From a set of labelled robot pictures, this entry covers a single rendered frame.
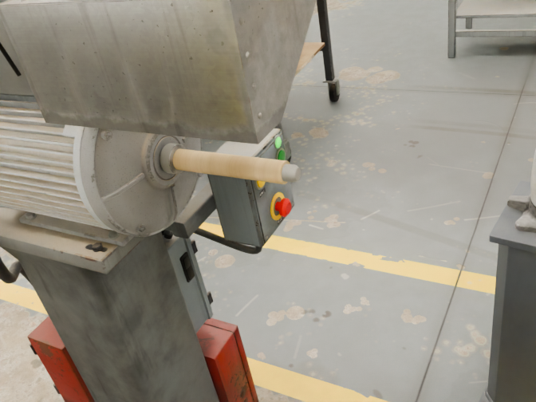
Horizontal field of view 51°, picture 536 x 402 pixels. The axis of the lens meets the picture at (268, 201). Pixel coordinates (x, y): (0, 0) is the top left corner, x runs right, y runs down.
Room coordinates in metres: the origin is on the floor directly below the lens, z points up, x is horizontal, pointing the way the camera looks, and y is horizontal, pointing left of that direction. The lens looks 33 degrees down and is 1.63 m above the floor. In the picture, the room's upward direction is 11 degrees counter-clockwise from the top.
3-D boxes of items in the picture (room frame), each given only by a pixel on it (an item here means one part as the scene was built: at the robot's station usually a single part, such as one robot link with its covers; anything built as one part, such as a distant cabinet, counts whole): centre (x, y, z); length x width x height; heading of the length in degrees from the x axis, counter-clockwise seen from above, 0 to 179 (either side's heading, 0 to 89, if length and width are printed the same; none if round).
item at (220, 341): (1.05, 0.27, 0.49); 0.25 x 0.12 x 0.37; 56
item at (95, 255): (0.91, 0.36, 1.11); 0.36 x 0.24 x 0.04; 56
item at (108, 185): (0.88, 0.30, 1.25); 0.41 x 0.27 x 0.26; 56
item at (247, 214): (1.03, 0.10, 0.99); 0.24 x 0.21 x 0.26; 56
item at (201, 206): (0.98, 0.13, 1.02); 0.19 x 0.04 x 0.04; 146
